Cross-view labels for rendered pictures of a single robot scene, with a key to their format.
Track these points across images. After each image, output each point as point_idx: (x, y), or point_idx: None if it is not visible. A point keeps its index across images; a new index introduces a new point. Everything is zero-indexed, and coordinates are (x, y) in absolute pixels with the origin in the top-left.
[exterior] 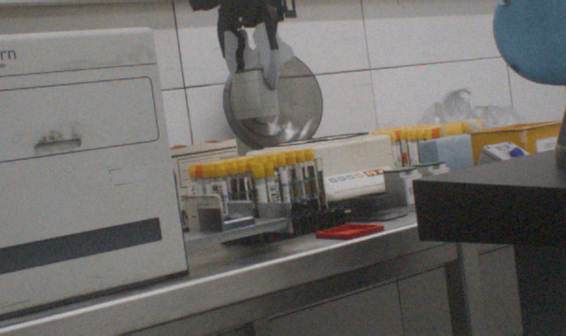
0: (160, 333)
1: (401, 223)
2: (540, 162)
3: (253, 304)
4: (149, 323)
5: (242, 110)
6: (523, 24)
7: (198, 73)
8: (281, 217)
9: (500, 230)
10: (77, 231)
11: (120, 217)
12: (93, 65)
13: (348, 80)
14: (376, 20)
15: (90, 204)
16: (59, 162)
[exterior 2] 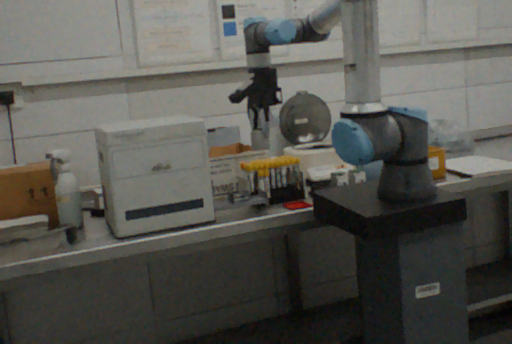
0: (200, 245)
1: None
2: (375, 187)
3: (244, 236)
4: (193, 242)
5: (253, 146)
6: (339, 139)
7: None
8: (264, 197)
9: (335, 221)
10: (167, 203)
11: (186, 198)
12: (177, 136)
13: None
14: None
15: (173, 192)
16: (160, 176)
